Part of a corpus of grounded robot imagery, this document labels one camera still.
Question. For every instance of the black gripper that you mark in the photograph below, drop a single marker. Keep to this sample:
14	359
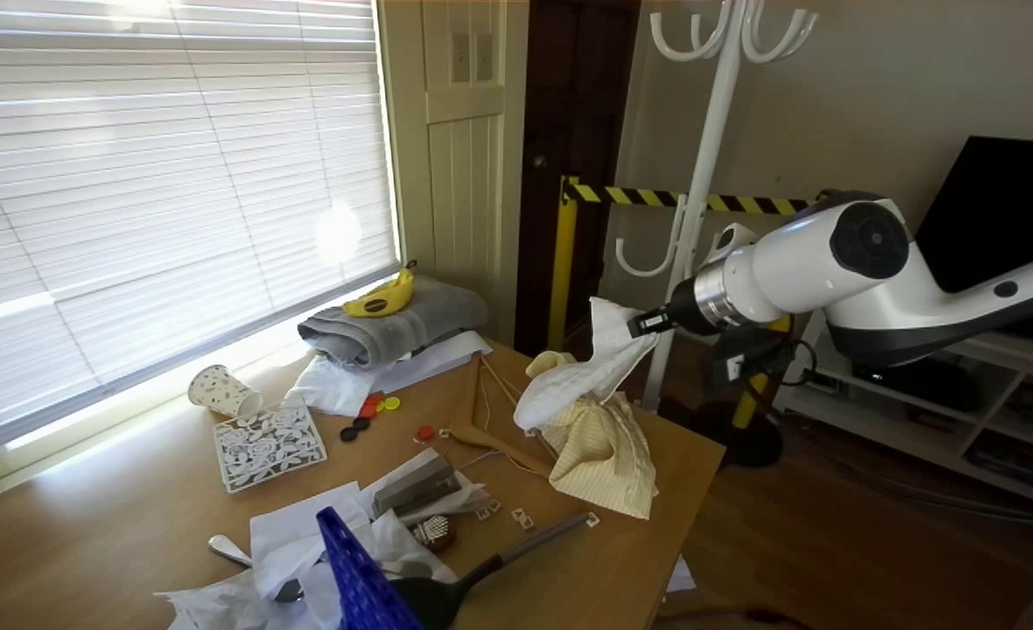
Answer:
690	309

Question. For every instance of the white terry towel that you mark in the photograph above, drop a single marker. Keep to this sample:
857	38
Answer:
572	378

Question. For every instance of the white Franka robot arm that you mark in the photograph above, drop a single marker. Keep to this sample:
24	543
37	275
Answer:
865	266

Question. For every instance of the white coat rack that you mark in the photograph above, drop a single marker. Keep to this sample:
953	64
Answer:
700	141

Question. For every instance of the grey folded towel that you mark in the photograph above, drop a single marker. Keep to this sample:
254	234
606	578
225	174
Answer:
395	333

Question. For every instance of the yellow black striped barrier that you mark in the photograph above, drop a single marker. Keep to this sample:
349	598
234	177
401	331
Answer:
560	266

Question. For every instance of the yellow striped cloth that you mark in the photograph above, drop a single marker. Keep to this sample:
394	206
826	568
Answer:
606	459

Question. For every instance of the dark brown door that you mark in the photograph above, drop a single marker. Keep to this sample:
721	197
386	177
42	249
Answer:
580	92

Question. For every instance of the red game disc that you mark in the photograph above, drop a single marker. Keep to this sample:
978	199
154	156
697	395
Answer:
425	436
367	407

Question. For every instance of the white television shelf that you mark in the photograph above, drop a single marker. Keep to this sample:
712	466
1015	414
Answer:
888	421

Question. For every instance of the yellow banana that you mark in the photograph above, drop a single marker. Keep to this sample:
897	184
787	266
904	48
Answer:
380	303

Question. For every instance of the yellow game disc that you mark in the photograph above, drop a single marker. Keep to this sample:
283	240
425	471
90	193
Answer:
390	405

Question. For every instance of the grey metal object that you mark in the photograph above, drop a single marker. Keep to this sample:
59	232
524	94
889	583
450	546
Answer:
413	485

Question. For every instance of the white paper sheets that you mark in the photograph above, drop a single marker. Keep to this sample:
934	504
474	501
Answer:
341	387

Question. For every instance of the black spatula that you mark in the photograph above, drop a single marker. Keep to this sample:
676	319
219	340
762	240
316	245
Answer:
447	596

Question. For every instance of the black television screen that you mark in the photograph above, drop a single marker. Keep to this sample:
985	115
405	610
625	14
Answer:
993	211

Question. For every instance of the blue connect four grid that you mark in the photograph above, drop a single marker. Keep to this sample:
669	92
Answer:
359	578

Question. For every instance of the tray of white tiles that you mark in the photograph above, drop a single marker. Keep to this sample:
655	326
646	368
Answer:
267	444

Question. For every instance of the crumpled white paper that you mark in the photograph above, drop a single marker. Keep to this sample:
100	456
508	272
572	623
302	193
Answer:
299	543

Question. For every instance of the white patterned paper cup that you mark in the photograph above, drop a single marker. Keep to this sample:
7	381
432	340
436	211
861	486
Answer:
222	389

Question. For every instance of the white plastic spoon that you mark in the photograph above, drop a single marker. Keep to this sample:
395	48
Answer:
230	546

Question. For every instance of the wide white window blinds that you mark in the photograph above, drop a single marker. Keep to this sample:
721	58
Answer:
166	177

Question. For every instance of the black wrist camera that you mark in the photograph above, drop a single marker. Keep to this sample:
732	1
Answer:
762	356

